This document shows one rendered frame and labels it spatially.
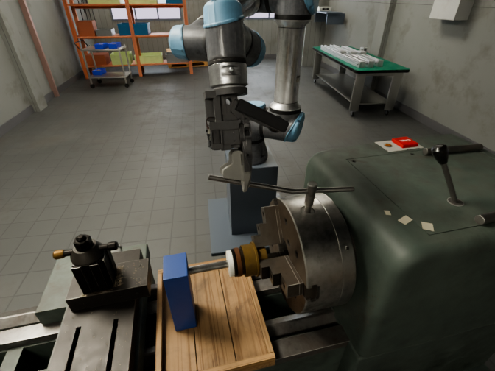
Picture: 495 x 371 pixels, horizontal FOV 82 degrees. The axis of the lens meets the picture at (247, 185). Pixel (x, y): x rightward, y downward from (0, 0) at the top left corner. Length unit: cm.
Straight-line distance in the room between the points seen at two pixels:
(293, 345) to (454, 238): 49
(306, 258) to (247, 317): 33
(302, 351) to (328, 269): 30
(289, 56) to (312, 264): 66
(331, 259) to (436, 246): 21
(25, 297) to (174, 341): 173
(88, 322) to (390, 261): 75
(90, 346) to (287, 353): 50
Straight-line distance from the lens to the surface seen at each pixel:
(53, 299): 108
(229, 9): 60
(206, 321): 93
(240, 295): 97
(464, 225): 80
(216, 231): 138
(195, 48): 73
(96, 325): 91
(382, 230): 71
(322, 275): 70
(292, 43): 102
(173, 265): 78
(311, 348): 93
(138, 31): 784
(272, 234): 79
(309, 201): 69
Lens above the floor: 168
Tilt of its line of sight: 34 degrees down
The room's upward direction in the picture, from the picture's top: straight up
